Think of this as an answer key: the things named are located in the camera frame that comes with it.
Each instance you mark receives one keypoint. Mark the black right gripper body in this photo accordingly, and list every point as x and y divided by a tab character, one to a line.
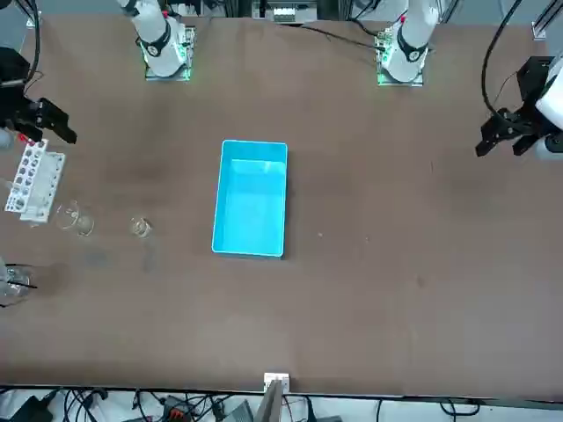
11	70

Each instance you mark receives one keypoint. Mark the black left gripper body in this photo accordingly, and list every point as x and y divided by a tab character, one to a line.
534	81

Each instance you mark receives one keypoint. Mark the small glass beaker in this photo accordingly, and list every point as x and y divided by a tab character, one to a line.
141	227

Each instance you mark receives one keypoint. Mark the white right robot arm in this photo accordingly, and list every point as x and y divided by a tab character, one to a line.
158	44

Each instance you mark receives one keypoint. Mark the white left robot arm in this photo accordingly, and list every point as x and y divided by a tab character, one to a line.
411	44

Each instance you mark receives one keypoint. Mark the large glass beaker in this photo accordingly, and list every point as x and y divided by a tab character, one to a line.
75	220

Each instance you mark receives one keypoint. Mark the red dropper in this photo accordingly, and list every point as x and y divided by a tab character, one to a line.
21	137

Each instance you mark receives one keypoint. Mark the white test tube rack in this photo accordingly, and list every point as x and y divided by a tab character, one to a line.
35	184

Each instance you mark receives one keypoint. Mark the clear glass flask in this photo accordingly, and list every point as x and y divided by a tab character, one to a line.
13	281

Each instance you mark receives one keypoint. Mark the blue plastic bin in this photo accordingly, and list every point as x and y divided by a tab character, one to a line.
250	202

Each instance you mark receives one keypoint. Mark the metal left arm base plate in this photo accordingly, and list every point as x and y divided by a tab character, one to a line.
413	82

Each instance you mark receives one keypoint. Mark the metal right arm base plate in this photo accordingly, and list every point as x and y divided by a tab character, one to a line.
176	78

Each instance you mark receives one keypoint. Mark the white post bracket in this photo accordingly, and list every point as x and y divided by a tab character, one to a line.
277	377

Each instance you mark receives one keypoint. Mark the grey camera post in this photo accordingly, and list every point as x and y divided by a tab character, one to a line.
269	404

